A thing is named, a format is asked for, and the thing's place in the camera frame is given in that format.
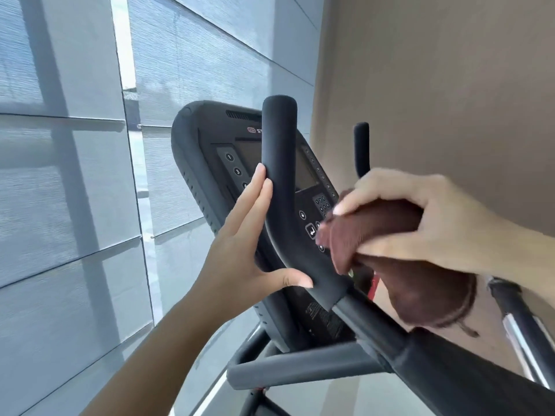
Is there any person's right hand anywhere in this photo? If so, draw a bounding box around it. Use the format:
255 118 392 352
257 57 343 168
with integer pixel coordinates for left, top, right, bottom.
333 167 500 277

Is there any person's left hand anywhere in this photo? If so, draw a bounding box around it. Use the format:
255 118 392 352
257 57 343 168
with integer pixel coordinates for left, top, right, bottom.
190 164 314 324

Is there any brown cleaning cloth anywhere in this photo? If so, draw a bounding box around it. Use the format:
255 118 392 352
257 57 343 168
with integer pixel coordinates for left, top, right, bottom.
315 190 480 339

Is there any black curved foam handlebar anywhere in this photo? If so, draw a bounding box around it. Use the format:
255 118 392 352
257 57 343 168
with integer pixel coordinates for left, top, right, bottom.
261 95 555 416

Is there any person's left forearm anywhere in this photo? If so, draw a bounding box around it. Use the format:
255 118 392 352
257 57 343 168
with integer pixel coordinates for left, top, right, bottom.
80 282 243 416

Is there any person's right forearm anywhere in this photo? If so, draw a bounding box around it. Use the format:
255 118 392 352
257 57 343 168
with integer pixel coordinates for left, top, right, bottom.
488 214 555 309

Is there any black exercise machine console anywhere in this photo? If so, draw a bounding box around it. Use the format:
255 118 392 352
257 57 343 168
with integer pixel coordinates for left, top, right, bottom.
170 100 361 354

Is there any wide grey roller blind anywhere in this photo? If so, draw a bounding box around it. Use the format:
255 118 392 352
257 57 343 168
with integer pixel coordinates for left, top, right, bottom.
0 0 155 416

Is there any grey fixed machine handle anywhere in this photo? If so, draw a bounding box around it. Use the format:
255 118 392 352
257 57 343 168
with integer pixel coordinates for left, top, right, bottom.
226 327 386 391

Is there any thin black upright handlebar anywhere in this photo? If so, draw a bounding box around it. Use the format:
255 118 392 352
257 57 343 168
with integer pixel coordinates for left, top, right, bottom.
354 122 370 179

